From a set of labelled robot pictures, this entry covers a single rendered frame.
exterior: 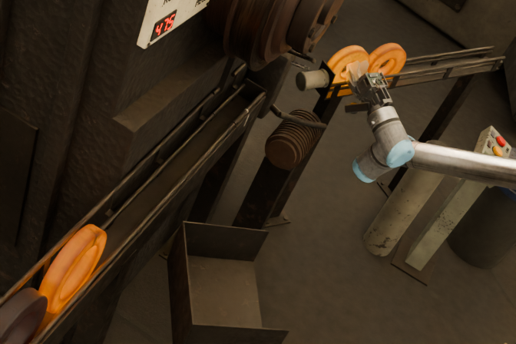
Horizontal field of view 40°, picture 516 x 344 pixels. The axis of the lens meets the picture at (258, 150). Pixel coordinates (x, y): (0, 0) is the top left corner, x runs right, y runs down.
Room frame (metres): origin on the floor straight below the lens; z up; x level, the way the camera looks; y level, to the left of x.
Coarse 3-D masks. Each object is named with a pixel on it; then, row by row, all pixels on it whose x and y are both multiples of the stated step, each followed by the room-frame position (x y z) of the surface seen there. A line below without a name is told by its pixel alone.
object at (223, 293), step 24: (192, 240) 1.10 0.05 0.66; (216, 240) 1.12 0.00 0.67; (240, 240) 1.15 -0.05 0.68; (264, 240) 1.17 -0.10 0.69; (168, 264) 1.07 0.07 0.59; (192, 264) 1.09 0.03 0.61; (216, 264) 1.12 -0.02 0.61; (240, 264) 1.15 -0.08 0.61; (192, 288) 1.03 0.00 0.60; (216, 288) 1.06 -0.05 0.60; (240, 288) 1.09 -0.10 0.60; (192, 312) 0.88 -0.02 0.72; (216, 312) 1.00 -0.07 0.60; (240, 312) 1.03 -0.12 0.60; (192, 336) 0.86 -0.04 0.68; (216, 336) 0.88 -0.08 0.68; (240, 336) 0.90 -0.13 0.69; (264, 336) 0.92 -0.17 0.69
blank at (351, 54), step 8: (344, 48) 2.00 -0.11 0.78; (352, 48) 2.01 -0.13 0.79; (360, 48) 2.02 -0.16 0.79; (336, 56) 1.98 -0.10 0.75; (344, 56) 1.97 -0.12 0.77; (352, 56) 1.99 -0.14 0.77; (360, 56) 2.02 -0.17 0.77; (368, 56) 2.04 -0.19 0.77; (336, 64) 1.96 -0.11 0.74; (344, 64) 1.98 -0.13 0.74; (336, 72) 1.97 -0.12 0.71; (344, 72) 2.03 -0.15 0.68; (336, 80) 1.98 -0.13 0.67; (344, 80) 2.00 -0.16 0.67
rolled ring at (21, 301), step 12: (12, 300) 0.70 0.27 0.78; (24, 300) 0.71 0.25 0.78; (36, 300) 0.72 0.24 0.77; (0, 312) 0.67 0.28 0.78; (12, 312) 0.68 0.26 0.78; (24, 312) 0.69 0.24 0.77; (36, 312) 0.74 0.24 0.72; (0, 324) 0.65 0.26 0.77; (12, 324) 0.66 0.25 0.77; (24, 324) 0.74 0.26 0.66; (36, 324) 0.74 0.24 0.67; (0, 336) 0.63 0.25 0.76; (12, 336) 0.72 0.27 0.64; (24, 336) 0.72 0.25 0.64
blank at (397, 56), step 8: (376, 48) 2.10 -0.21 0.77; (384, 48) 2.09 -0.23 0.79; (392, 48) 2.10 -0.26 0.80; (400, 48) 2.12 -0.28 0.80; (376, 56) 2.07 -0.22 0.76; (384, 56) 2.08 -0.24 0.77; (392, 56) 2.11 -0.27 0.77; (400, 56) 2.14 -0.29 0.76; (376, 64) 2.07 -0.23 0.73; (392, 64) 2.14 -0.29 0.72; (400, 64) 2.15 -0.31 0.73; (368, 72) 2.06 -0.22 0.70; (384, 72) 2.13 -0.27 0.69; (392, 72) 2.14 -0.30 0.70
